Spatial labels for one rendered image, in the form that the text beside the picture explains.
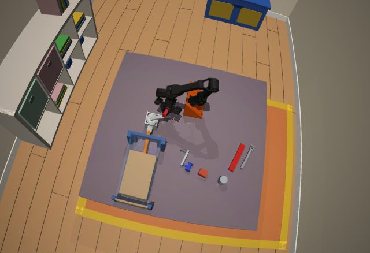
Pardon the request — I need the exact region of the grey crank handle with dark red knob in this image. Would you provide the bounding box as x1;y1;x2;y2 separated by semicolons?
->
150;107;169;120

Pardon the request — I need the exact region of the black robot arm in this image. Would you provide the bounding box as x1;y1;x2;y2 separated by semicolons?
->
156;77;219;107

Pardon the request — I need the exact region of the light grey cylinder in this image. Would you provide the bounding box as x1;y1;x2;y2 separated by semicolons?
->
217;176;228;185

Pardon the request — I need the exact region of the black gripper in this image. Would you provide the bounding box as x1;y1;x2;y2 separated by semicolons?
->
154;97;182;116

